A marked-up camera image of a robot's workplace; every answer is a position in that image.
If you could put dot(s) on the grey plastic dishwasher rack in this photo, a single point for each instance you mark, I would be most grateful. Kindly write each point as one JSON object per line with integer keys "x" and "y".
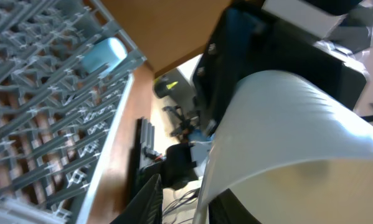
{"x": 57, "y": 121}

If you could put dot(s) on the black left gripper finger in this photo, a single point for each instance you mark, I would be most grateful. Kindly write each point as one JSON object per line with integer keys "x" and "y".
{"x": 146, "y": 206}

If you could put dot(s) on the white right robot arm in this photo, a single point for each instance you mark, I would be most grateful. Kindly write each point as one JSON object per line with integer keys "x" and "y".
{"x": 320, "y": 41}

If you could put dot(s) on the small white cup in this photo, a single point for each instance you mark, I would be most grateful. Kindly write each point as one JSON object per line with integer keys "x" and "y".
{"x": 287, "y": 152}

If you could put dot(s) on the light blue plastic cup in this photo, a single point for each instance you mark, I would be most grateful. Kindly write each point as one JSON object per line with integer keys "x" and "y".
{"x": 111, "y": 51}

